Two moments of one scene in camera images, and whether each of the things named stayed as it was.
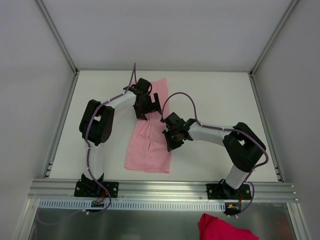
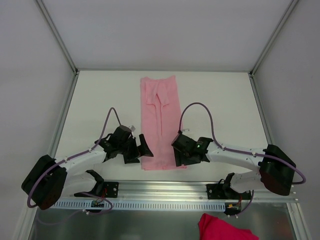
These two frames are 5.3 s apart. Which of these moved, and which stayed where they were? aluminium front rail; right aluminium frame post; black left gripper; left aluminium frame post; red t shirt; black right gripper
Moved: black left gripper; black right gripper
Stayed: aluminium front rail; left aluminium frame post; red t shirt; right aluminium frame post
